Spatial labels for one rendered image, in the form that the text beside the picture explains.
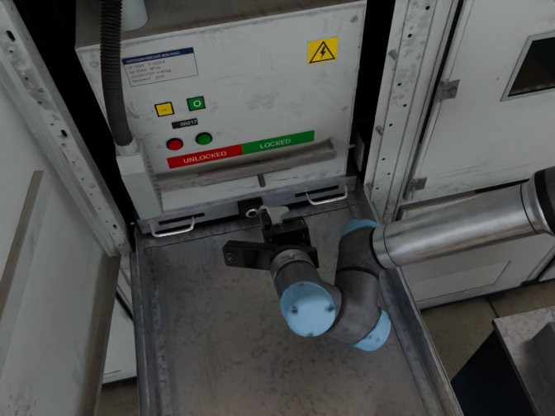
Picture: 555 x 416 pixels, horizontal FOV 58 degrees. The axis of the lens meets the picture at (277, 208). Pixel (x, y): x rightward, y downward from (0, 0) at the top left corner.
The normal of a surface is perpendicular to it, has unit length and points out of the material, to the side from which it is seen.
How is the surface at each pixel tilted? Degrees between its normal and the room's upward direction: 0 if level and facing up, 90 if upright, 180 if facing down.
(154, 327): 0
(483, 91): 90
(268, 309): 0
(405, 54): 90
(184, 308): 0
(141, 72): 90
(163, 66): 90
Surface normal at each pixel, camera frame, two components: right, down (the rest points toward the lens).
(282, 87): 0.22, 0.79
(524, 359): -0.04, -0.57
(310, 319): 0.18, 0.40
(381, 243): -0.68, -0.14
